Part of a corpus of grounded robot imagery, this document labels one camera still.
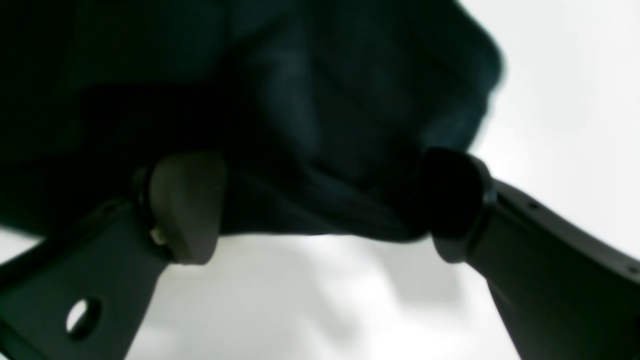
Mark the black T-shirt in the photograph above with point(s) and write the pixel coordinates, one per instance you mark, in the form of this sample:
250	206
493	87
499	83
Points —
322	109

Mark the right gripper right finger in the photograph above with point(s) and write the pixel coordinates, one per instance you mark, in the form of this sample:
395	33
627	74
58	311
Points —
561	293

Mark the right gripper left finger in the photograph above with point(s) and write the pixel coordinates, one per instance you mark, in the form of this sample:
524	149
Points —
83	294

